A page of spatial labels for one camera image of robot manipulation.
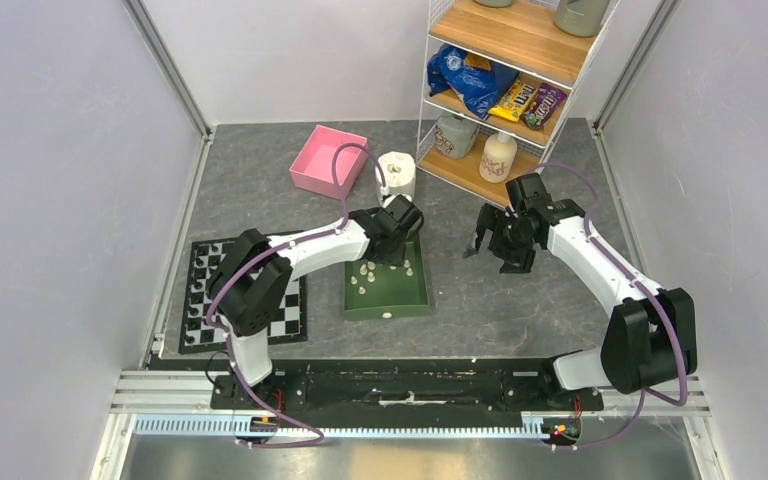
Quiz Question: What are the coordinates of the grey jug on shelf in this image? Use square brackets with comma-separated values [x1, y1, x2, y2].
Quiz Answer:
[434, 114, 478, 159]

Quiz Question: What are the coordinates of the grey green top bottle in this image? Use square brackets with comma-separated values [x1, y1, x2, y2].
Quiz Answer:
[554, 0, 611, 38]

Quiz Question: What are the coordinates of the white wire wooden shelf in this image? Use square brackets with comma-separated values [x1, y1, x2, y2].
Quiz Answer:
[416, 1, 618, 206]

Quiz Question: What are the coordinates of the cream soap bottle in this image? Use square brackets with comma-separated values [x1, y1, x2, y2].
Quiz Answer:
[479, 132, 518, 183]

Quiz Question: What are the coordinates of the black white chessboard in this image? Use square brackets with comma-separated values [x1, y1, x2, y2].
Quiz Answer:
[178, 238, 307, 354]

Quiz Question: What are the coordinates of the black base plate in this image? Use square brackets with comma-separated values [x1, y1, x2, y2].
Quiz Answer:
[210, 357, 605, 431]

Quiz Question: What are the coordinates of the blue plastic bag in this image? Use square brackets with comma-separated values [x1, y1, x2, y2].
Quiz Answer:
[426, 45, 520, 120]

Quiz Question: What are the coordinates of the green plastic tray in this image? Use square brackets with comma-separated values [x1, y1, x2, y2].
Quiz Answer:
[343, 236, 431, 321]

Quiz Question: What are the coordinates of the brown candy bag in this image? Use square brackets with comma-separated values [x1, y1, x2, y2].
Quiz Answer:
[521, 83, 567, 130]

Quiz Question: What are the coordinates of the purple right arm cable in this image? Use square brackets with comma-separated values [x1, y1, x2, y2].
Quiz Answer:
[532, 160, 690, 453]

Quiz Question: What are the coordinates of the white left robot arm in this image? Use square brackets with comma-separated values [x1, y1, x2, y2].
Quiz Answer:
[203, 194, 424, 409]

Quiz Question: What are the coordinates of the white cable duct rail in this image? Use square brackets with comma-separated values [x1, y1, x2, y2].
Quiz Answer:
[133, 413, 551, 440]

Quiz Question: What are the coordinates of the pink plastic box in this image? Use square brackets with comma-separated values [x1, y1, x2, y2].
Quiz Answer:
[289, 125, 368, 199]

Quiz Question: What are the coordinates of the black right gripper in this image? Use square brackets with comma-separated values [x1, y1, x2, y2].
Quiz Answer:
[464, 202, 537, 275]

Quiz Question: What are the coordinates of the white toilet paper roll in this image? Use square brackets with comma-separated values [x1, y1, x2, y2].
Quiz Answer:
[375, 151, 416, 207]

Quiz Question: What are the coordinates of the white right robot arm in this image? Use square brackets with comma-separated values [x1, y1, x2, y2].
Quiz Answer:
[464, 173, 698, 409]

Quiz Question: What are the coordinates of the yellow candy bag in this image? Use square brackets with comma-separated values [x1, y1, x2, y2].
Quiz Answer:
[488, 76, 540, 122]

